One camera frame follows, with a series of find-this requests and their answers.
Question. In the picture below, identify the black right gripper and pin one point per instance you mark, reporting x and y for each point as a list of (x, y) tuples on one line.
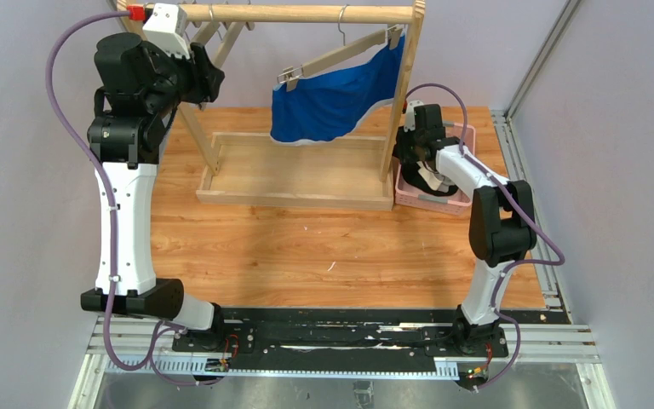
[(410, 155)]

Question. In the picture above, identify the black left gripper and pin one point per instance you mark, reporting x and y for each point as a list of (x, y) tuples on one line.
[(203, 72)]

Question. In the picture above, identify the black underwear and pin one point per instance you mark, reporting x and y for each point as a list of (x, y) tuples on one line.
[(408, 171)]

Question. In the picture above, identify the grey underwear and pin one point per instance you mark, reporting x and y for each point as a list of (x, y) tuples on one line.
[(433, 183)]

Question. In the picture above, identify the wooden clip hanger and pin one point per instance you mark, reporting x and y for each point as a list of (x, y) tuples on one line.
[(206, 31)]

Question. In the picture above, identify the wooden hanger with grey underwear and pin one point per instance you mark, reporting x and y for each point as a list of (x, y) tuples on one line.
[(224, 49)]

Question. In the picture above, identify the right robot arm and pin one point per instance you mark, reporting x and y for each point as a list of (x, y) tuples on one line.
[(500, 232)]

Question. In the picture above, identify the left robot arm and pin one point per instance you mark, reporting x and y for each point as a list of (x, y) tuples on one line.
[(142, 87)]

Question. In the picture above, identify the blue underwear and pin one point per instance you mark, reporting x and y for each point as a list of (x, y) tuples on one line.
[(332, 105)]

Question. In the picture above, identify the wooden hanger with blue underwear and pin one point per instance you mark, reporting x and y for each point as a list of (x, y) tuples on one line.
[(390, 35)]

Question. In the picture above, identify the pink plastic basket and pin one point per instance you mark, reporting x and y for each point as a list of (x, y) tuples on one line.
[(408, 195)]

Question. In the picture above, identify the wooden clothes rack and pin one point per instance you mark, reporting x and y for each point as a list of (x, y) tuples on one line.
[(238, 162)]

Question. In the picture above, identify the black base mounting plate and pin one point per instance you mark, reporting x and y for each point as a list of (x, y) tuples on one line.
[(340, 342)]

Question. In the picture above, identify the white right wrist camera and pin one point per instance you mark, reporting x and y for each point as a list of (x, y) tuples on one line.
[(410, 114)]

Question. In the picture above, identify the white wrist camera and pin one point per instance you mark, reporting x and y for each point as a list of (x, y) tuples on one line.
[(165, 28), (410, 114)]

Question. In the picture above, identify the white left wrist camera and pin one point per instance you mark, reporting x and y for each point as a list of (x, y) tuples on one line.
[(165, 28)]

